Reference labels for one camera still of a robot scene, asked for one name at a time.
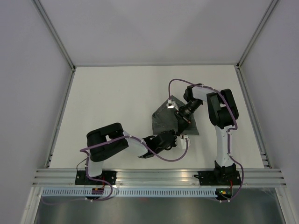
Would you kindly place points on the aluminium frame post left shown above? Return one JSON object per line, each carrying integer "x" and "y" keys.
{"x": 53, "y": 32}

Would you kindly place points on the white slotted cable duct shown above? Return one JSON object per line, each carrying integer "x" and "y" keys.
{"x": 132, "y": 192}

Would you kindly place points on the aluminium frame post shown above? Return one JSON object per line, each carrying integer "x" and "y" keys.
{"x": 266, "y": 16}
{"x": 53, "y": 32}

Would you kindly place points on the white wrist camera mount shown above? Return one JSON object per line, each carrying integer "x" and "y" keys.
{"x": 171, "y": 104}
{"x": 184, "y": 142}

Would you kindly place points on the aluminium mounting rail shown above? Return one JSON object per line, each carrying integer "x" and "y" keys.
{"x": 130, "y": 178}

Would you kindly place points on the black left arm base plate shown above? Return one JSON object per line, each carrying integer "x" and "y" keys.
{"x": 104, "y": 178}

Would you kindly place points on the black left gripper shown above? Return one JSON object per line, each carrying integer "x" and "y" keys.
{"x": 174, "y": 144}

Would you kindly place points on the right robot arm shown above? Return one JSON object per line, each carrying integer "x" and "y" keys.
{"x": 223, "y": 113}

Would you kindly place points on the aluminium frame post right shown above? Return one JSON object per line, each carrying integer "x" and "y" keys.
{"x": 266, "y": 16}

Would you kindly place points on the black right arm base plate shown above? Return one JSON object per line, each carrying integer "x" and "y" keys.
{"x": 209, "y": 178}

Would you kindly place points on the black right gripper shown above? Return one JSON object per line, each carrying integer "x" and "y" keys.
{"x": 182, "y": 120}

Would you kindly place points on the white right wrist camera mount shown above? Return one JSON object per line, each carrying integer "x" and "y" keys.
{"x": 171, "y": 104}

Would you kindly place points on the grey cloth napkin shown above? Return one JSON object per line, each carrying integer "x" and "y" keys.
{"x": 163, "y": 119}

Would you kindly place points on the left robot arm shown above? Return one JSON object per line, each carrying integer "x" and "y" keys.
{"x": 104, "y": 143}

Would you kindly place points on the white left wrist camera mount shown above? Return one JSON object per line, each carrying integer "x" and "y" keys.
{"x": 184, "y": 142}

